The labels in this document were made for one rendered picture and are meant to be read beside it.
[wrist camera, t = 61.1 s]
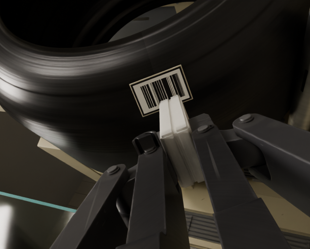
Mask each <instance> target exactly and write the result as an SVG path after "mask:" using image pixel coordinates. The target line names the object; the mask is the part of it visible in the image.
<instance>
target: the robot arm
mask: <svg viewBox="0 0 310 249"><path fill-rule="evenodd" d="M159 109H160V131H159V132H156V131H148V132H145V133H143V134H141V135H139V136H137V137H136V138H135V139H134V140H133V141H132V143H133V145H134V147H135V149H136V152H137V154H138V162H137V165H135V166H133V167H131V168H130V169H127V167H126V166H125V164H119V165H114V166H111V167H109V168H108V170H106V171H105V172H104V173H103V174H102V176H101V177H100V178H99V179H98V181H97V182H96V184H95V185H94V187H93V188H92V189H91V191H90V192H89V194H88V195H87V196H86V198H85V199H84V201H83V202H82V203H81V205H80V206H79V208H78V209H77V210H76V212H75V213H74V215H73V216H72V217H71V219H70V220H69V222H68V223H67V225H66V226H65V227H64V229H63V230H62V232H61V233H60V234H59V236H58V237H57V239H56V240H55V241H54V243H53V244H52V246H51V247H50V248H49V249H190V244H189V237H188V231H187V224H186V218H185V211H184V204H183V197H182V191H181V187H184V188H186V187H188V186H191V185H194V182H196V181H197V182H198V183H200V182H202V181H205V183H206V187H207V190H208V193H209V197H210V200H211V204H212V207H213V211H214V213H213V218H214V221H215V225H216V228H217V232H218V236H219V239H220V243H221V247H222V249H291V247H290V245H289V243H288V242H287V240H286V238H285V237H284V235H283V233H282V232H281V230H280V228H279V227H278V225H277V223H276V222H275V220H274V218H273V216H272V215H271V213H270V211H269V210H268V208H267V206H266V205H265V203H264V201H263V200H262V198H258V197H257V195H256V194H255V192H254V190H253V188H252V187H251V185H250V183H249V181H248V180H247V178H246V176H245V174H244V173H243V171H242V168H248V170H249V172H250V174H251V175H253V176H254V177H256V178H257V179H258V180H260V181H261V182H262V183H264V184H265V185H266V186H268V187H269V188H270V189H272V190H273V191H275V192H276V193H277V194H279V195H280V196H281V197H283V198H284V199H286V200H287V201H288V202H290V203H291V204H292V205H294V206H295V207H296V208H298V209H299V210H300V211H302V212H303V213H304V214H306V215H307V216H309V217H310V132H309V131H306V130H303V129H300V128H297V127H295V126H292V125H289V124H286V123H283V122H280V121H277V120H274V119H271V118H268V117H266V116H263V115H260V114H245V115H243V116H241V117H239V118H237V119H236V120H235V121H234V122H233V124H232V125H233V129H228V130H219V129H218V127H217V126H216V125H215V124H214V123H213V121H212V120H211V118H210V116H209V115H208V114H204V113H203V114H201V115H198V116H195V117H193V118H190V119H189V117H188V115H187V112H186V110H185V107H184V105H183V102H182V100H181V97H180V96H178V95H175V96H173V97H171V99H170V100H168V99H165V100H163V101H160V104H159ZM178 181H179V183H180V185H179V183H178ZM180 186H181V187H180ZM118 210H119V211H118Z"/></svg>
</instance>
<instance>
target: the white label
mask: <svg viewBox="0 0 310 249"><path fill-rule="evenodd" d="M129 85H130V88H131V90H132V92H133V95H134V97H135V100H136V102H137V105H138V107H139V109H140V112H141V114H142V116H143V117H145V116H148V115H150V114H153V113H156V112H159V111H160V109H159V104H160V101H163V100H165V99H168V100H170V99H171V97H173V96H175V95H178V96H180V97H181V100H182V102H186V101H189V100H191V99H193V97H192V94H191V91H190V89H189V86H188V83H187V80H186V77H185V74H184V72H183V69H182V66H181V65H178V66H175V67H173V68H170V69H168V70H165V71H162V72H160V73H157V74H155V75H152V76H149V77H147V78H144V79H141V80H139V81H136V82H134V83H131V84H129Z"/></svg>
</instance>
